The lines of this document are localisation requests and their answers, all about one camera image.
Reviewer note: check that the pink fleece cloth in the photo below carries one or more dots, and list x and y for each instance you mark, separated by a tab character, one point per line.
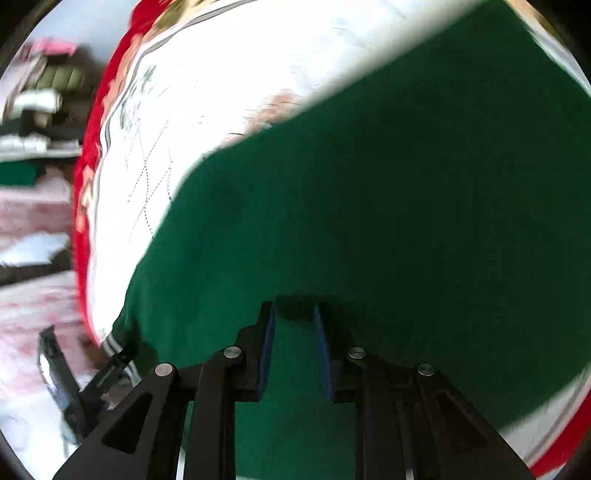
41	207

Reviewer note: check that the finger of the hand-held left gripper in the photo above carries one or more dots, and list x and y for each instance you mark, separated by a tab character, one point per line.
108	376
60	378

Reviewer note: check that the green white varsity jacket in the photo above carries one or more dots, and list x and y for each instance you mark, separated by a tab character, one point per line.
369	207

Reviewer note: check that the white crumpled cloth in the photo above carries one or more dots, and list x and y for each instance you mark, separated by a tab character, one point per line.
32	249

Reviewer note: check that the dark green hanging garment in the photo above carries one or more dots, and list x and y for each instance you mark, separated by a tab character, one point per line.
16	175

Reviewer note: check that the white puffer jacket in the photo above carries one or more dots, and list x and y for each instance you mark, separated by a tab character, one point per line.
37	101

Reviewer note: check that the olive puffer jacket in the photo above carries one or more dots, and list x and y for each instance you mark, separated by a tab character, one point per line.
62	78

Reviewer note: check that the hot pink garment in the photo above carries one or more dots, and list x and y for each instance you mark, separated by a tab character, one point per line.
53	47

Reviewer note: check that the pink patterned fabric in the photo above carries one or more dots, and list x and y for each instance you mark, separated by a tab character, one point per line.
32	304

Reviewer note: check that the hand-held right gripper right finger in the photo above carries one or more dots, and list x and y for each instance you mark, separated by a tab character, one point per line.
323	355

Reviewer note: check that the red floral blanket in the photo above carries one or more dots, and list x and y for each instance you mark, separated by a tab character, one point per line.
85	184

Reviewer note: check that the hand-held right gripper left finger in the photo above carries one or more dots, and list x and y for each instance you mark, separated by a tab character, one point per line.
268	350

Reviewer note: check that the white quilted floral cloth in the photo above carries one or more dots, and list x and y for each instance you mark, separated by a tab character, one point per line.
231	92

